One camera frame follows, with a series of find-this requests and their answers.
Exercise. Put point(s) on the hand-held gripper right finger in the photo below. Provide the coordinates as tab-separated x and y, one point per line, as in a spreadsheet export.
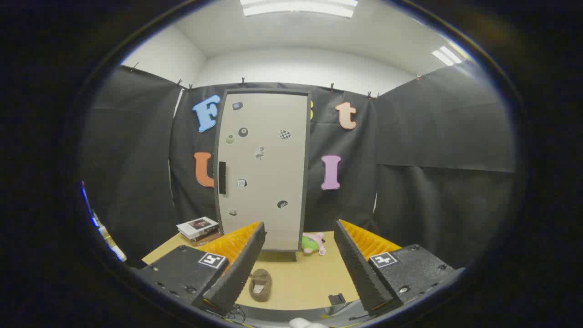
360	273

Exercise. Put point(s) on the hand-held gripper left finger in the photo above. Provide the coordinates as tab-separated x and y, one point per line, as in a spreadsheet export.
241	273

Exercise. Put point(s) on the brown plush shoe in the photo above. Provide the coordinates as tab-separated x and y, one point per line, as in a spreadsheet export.
260	278

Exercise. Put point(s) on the grey shoe cabinet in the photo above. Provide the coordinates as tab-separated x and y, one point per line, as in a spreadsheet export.
307	182

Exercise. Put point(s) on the small black block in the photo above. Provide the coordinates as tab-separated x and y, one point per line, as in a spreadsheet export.
337	299

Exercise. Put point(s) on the brown book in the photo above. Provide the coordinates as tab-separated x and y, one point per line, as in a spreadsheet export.
207	239

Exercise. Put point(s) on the green pink plush toy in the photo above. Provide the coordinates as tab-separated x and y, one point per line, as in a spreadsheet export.
310	245

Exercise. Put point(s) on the white book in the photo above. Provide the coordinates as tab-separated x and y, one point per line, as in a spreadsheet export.
196	224

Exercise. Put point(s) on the cluttered white side table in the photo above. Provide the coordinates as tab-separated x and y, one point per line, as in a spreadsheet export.
116	250

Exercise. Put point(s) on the black backdrop cloth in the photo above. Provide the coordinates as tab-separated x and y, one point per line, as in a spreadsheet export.
432	136

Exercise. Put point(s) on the blue printed board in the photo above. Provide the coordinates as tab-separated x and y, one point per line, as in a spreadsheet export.
92	221

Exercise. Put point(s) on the small ceiling light panel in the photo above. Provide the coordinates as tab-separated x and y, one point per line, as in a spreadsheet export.
446	55

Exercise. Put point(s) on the long ceiling light panel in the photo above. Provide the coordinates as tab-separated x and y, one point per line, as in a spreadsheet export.
296	8

